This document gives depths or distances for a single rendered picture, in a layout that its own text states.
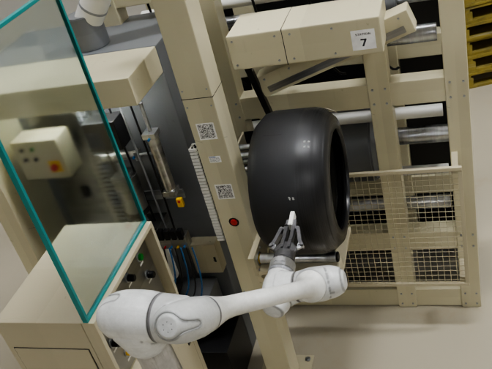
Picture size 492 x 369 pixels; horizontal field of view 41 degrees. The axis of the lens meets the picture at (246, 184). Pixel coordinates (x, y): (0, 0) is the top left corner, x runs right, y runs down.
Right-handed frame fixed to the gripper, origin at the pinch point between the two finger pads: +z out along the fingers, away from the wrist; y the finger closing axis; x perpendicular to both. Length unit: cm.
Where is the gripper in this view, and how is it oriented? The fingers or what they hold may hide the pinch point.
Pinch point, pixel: (291, 220)
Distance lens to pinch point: 243.1
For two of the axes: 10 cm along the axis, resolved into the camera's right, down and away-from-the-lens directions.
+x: 2.6, 7.3, 6.3
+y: -9.5, 0.6, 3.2
